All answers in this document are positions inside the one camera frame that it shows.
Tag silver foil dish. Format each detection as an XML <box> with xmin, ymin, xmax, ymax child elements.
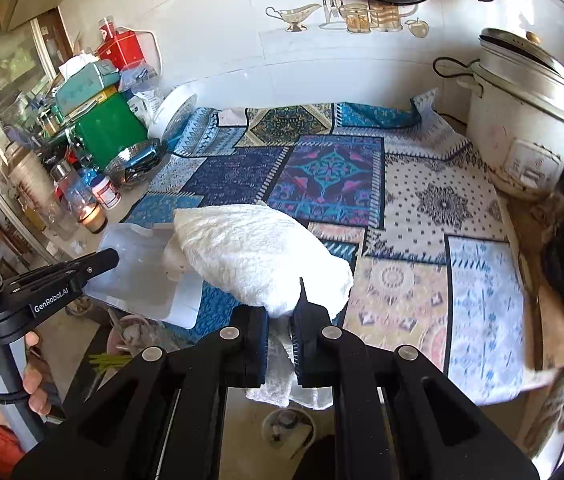
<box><xmin>106</xmin><ymin>140</ymin><xmax>163</xmax><ymax>187</ymax></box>

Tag white fluffy towel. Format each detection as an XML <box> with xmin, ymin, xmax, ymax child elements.
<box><xmin>162</xmin><ymin>202</ymin><xmax>354</xmax><ymax>408</ymax></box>

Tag clear plastic bottle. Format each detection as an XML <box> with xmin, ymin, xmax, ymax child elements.
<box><xmin>51</xmin><ymin>162</ymin><xmax>87</xmax><ymax>207</ymax></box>

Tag patterned blue tablecloth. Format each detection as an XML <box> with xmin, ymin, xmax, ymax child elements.
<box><xmin>124</xmin><ymin>89</ymin><xmax>528</xmax><ymax>406</ymax></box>

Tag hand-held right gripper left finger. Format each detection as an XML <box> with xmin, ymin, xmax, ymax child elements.
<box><xmin>12</xmin><ymin>305</ymin><xmax>269</xmax><ymax>480</ymax></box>

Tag white red-label pill bottle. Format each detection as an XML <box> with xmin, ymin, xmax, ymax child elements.
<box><xmin>91</xmin><ymin>174</ymin><xmax>122</xmax><ymax>209</ymax></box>

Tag red tin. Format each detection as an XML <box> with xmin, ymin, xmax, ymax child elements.
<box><xmin>97</xmin><ymin>17</ymin><xmax>145</xmax><ymax>72</ymax></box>

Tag pink plastic basin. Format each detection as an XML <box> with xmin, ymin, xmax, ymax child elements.
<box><xmin>107</xmin><ymin>315</ymin><xmax>149</xmax><ymax>356</ymax></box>

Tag white plastic tray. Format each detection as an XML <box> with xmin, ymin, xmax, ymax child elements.
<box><xmin>84</xmin><ymin>224</ymin><xmax>205</xmax><ymax>331</ymax></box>

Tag teal tissue box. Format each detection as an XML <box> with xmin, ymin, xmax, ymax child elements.
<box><xmin>56</xmin><ymin>60</ymin><xmax>120</xmax><ymax>111</ymax></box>

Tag white round plate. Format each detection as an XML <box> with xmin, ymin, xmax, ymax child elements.
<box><xmin>148</xmin><ymin>86</ymin><xmax>198</xmax><ymax>141</ymax></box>

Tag green box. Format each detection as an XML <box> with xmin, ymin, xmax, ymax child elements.
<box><xmin>73</xmin><ymin>92</ymin><xmax>150</xmax><ymax>173</ymax></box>

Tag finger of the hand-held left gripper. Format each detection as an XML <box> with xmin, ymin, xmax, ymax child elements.
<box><xmin>0</xmin><ymin>247</ymin><xmax>121</xmax><ymax>303</ymax></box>

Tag crumpled blue white bag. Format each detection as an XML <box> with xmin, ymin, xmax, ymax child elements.
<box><xmin>119</xmin><ymin>62</ymin><xmax>161</xmax><ymax>95</ymax></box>

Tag small white waste bin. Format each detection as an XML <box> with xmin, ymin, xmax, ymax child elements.
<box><xmin>262</xmin><ymin>407</ymin><xmax>318</xmax><ymax>461</ymax></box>

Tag glass candle jar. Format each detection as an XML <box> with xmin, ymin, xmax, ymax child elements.
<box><xmin>78</xmin><ymin>202</ymin><xmax>108</xmax><ymax>233</ymax></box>

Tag black power cable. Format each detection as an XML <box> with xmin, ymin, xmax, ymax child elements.
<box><xmin>432</xmin><ymin>56</ymin><xmax>483</xmax><ymax>92</ymax></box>

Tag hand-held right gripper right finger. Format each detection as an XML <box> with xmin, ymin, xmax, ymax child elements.
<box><xmin>289</xmin><ymin>277</ymin><xmax>540</xmax><ymax>480</ymax></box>

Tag white rice cooker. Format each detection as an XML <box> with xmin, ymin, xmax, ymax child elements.
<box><xmin>467</xmin><ymin>27</ymin><xmax>564</xmax><ymax>196</ymax></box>

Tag person's left hand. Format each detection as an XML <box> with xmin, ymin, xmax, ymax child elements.
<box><xmin>0</xmin><ymin>331</ymin><xmax>60</xmax><ymax>418</ymax></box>

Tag green stalks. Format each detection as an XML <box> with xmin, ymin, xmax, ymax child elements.
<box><xmin>87</xmin><ymin>354</ymin><xmax>133</xmax><ymax>370</ymax></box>

